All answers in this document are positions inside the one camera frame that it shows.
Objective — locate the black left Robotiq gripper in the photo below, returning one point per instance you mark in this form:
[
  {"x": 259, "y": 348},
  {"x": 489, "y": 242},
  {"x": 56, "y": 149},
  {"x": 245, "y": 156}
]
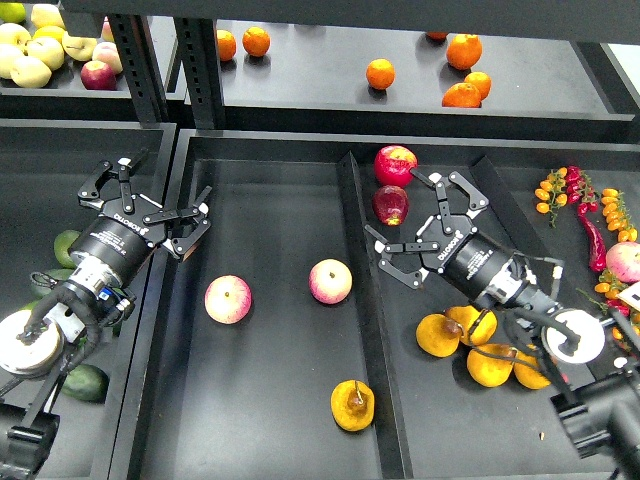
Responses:
[{"x": 117, "y": 240}]

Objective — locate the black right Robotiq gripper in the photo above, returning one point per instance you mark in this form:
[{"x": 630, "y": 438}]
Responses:
[{"x": 449, "y": 243}]

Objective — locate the yellow pear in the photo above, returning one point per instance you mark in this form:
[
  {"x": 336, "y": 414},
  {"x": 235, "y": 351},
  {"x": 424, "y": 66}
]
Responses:
[
  {"x": 490, "y": 365},
  {"x": 438, "y": 335},
  {"x": 352, "y": 405},
  {"x": 527, "y": 372},
  {"x": 478, "y": 326}
]

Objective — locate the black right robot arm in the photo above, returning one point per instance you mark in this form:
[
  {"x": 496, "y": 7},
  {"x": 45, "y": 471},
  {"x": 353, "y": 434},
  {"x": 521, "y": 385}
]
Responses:
[{"x": 592, "y": 362}]

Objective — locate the avocado top left of pile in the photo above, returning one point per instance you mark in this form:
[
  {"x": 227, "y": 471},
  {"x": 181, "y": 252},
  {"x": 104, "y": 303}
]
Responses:
[{"x": 61, "y": 245}]

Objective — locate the avocado pile middle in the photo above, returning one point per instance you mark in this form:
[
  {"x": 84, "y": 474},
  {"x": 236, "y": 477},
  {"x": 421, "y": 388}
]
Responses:
[{"x": 43, "y": 282}]

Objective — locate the lone avocado bottom left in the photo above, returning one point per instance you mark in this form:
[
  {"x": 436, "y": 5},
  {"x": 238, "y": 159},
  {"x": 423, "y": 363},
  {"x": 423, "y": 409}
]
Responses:
[{"x": 86, "y": 383}]

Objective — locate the dark red apple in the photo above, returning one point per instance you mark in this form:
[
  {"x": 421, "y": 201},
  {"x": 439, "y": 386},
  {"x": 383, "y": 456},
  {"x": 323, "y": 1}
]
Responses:
[{"x": 390, "y": 204}]

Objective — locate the black right tray divider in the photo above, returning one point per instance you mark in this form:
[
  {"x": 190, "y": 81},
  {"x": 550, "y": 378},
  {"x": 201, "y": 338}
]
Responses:
[{"x": 510, "y": 193}]

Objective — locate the black tray divider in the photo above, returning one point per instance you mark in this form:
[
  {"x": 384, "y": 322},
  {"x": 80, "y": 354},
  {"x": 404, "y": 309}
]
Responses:
[
  {"x": 391, "y": 438},
  {"x": 510, "y": 193}
]

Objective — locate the bright red apple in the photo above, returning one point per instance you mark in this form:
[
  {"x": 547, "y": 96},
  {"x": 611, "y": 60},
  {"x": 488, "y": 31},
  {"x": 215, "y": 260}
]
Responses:
[{"x": 393, "y": 165}]

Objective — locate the black left tray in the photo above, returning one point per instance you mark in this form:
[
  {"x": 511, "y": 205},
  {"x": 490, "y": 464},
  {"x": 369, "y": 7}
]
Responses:
[{"x": 43, "y": 164}]

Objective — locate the black tray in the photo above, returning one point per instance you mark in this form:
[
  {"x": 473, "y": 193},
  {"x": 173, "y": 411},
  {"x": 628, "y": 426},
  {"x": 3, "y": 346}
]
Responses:
[
  {"x": 43, "y": 164},
  {"x": 251, "y": 400}
]

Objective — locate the orange cherry tomato vine left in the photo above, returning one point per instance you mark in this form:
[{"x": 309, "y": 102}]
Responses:
[{"x": 551, "y": 195}]

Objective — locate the orange cherry tomato vine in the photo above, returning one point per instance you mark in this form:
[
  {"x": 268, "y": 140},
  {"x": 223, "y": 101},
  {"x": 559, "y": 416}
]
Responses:
[
  {"x": 551, "y": 195},
  {"x": 617, "y": 215}
]

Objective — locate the pink apple left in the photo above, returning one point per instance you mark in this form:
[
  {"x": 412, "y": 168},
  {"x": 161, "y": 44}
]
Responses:
[{"x": 228, "y": 299}]

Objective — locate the pink apple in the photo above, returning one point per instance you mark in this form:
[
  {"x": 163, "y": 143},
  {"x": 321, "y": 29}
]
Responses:
[
  {"x": 330, "y": 281},
  {"x": 228, "y": 299}
]

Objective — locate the pink apple right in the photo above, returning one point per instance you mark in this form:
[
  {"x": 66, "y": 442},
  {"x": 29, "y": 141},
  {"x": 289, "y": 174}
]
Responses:
[{"x": 330, "y": 281}]

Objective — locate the orange on shelf front right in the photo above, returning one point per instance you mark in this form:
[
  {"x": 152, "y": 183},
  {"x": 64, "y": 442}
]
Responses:
[{"x": 462, "y": 95}]

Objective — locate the red apple on shelf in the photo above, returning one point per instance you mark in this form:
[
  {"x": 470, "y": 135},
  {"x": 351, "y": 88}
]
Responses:
[{"x": 98, "y": 75}]

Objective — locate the red chili pepper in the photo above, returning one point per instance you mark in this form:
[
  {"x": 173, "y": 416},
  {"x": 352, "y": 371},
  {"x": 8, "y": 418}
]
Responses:
[{"x": 597, "y": 249}]

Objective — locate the orange cherry tomato vine right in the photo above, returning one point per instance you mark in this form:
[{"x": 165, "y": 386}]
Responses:
[{"x": 617, "y": 215}]

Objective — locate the pink peach right edge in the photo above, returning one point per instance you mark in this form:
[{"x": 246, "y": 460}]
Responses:
[{"x": 622, "y": 260}]

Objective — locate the orange on shelf centre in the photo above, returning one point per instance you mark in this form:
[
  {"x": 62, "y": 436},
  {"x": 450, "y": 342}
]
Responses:
[{"x": 380, "y": 74}]

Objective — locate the yellow apple on shelf front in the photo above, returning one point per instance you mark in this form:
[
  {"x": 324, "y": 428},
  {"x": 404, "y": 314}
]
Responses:
[{"x": 30, "y": 72}]

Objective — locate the large orange on shelf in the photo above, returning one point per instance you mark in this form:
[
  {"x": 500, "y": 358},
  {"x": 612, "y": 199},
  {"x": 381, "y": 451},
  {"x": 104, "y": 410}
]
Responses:
[{"x": 464, "y": 51}]

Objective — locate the black middle tray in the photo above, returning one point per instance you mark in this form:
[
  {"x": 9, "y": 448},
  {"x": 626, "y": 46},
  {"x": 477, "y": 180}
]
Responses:
[{"x": 251, "y": 400}]

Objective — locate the orange on shelf far left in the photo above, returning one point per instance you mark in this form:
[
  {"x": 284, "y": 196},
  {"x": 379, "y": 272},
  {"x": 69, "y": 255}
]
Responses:
[{"x": 226, "y": 44}]

